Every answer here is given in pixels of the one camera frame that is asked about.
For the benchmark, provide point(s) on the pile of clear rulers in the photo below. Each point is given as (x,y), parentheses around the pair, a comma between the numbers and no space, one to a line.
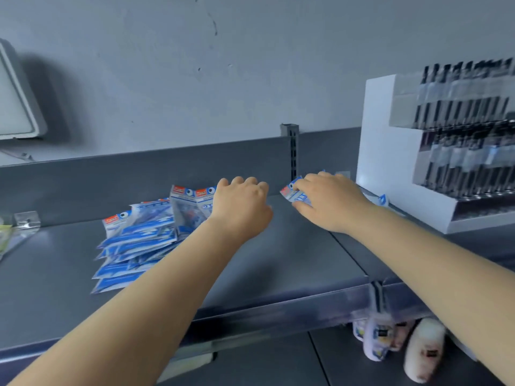
(18,229)

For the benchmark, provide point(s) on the white wall router box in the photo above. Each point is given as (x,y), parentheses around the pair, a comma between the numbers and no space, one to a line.
(14,108)

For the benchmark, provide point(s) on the small printed white bottle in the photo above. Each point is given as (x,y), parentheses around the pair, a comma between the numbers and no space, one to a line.
(359,331)

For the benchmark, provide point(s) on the white tiered pen display stand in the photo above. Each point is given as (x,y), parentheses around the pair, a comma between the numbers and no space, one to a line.
(382,156)

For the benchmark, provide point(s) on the person's left hand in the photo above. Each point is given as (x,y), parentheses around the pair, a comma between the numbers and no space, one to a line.
(241,209)

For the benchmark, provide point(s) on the rows of black gel pens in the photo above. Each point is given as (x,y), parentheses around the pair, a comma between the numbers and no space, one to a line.
(462,156)

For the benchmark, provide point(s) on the person's right hand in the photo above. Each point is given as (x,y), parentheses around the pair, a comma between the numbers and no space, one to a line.
(338,202)

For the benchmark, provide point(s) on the grey slotted shelf post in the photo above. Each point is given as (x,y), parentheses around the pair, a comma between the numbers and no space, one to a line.
(292,152)

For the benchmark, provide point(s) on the person's left forearm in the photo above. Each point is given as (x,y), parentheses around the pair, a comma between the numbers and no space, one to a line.
(132,317)

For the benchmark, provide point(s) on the pile of blue set-square packets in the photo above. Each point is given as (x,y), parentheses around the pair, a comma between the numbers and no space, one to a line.
(141,241)

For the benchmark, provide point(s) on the pile of mixed packaged rulers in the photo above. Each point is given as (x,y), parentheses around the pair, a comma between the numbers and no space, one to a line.
(290,194)

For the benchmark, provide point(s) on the grey shelf back panel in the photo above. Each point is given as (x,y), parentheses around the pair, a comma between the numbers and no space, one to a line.
(120,184)

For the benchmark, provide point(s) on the person's right forearm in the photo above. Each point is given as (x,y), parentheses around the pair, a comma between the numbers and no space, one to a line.
(442,277)

